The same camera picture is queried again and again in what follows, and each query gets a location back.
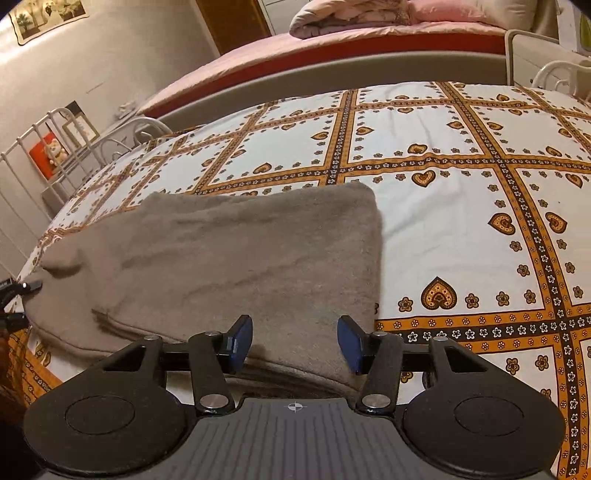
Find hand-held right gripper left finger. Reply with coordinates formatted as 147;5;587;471
99;315;254;415

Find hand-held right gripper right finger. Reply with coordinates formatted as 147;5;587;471
337;315;491;415

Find grey-brown pants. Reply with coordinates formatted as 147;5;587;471
22;182;385;403

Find teddy bear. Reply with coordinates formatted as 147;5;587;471
44;137;70;167

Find heart-patterned bedsheet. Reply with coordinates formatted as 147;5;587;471
7;80;591;480

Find large bed with pink sheet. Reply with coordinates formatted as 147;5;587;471
139;21;514;133

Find brown wooden door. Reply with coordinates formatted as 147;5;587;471
196;0;274;56

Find pink folded quilt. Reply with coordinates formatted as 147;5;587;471
288;0;416;40

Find white nightstand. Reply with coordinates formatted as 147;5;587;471
512;31;583;89

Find pink pillow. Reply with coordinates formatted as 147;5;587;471
406;0;496;24

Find beige padded headboard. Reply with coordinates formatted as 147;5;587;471
475;0;560;38

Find white cardboard box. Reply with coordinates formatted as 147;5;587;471
571;8;591;52

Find small picture frame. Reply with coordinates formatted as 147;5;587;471
62;113;100;148

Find white metal bed frame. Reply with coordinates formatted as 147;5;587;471
0;29;591;278
41;99;155;205

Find wall poster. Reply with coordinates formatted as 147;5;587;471
9;0;89;46

